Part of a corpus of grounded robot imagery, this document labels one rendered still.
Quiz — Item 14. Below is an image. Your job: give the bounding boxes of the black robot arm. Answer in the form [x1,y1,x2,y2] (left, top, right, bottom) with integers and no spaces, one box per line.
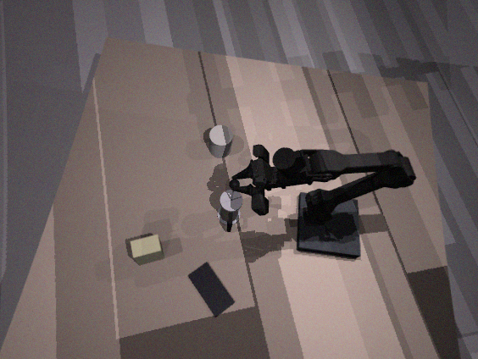
[247,147,416,226]

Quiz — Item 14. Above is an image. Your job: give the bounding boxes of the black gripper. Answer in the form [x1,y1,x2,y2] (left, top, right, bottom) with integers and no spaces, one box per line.
[231,145,286,216]

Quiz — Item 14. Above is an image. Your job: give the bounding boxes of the dark grey cylinder with light top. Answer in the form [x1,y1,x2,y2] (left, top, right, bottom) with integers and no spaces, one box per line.
[209,125,233,158]

